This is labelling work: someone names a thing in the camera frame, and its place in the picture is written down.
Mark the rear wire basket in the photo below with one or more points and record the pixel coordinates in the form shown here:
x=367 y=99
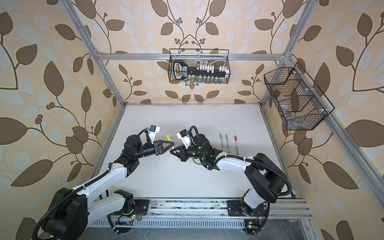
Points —
x=216 y=57

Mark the black tool with sockets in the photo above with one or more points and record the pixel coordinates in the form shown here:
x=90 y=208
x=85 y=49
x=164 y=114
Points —
x=183 y=71

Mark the side wire basket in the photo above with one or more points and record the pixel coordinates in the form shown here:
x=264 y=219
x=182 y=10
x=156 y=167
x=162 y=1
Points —
x=299 y=100

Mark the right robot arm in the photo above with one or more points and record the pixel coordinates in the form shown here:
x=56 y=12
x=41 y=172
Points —
x=267 y=179

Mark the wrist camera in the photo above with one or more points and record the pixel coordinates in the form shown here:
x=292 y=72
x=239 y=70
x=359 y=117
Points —
x=185 y=138
x=151 y=133

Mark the red white pen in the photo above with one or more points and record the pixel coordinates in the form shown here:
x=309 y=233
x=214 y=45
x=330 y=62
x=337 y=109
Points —
x=237 y=149

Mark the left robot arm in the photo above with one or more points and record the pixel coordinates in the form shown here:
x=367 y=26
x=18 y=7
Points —
x=73 y=210

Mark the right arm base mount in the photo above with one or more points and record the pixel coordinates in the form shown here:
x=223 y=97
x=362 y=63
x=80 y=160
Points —
x=237 y=208

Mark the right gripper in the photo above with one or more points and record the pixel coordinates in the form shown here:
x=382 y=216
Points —
x=183 y=155

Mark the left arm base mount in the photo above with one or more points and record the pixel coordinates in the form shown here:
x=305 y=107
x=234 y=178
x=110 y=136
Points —
x=134 y=207

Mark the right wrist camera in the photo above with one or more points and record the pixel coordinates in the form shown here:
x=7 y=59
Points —
x=185 y=138

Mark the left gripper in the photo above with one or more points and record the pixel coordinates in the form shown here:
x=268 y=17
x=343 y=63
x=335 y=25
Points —
x=159 y=150

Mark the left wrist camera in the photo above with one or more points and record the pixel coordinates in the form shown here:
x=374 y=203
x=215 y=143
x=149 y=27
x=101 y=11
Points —
x=151 y=133

